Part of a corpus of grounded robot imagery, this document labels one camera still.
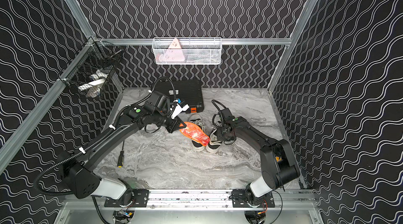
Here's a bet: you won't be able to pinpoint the black white sneaker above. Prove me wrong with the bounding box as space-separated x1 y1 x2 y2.
189 114 205 152
206 127 222 153

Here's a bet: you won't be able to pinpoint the red patterned insole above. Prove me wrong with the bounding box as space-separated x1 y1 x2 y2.
179 122 210 146

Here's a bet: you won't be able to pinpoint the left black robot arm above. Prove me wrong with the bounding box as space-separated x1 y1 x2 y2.
33 85 185 207

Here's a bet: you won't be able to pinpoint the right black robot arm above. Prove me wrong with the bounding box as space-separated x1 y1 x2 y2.
210 100 300 206

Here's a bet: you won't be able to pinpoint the black plastic tool case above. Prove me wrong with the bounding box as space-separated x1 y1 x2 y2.
154 80 205 114

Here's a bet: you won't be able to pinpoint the yellow black screwdriver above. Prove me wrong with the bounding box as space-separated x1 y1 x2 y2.
117 141 125 168

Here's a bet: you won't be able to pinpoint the pink triangular card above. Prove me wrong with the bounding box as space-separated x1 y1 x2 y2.
162 38 185 63

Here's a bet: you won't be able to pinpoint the white items in black basket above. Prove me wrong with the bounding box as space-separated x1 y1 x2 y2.
78 70 108 98

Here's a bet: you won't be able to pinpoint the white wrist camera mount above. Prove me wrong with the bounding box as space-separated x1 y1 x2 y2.
171 99 190 119

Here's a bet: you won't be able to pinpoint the white wire basket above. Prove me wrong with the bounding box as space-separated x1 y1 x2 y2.
152 37 222 65

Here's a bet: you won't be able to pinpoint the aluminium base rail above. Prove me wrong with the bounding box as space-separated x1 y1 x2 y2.
62 188 319 211

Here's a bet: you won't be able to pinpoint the black wire basket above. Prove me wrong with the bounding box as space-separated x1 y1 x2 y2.
61 41 124 99

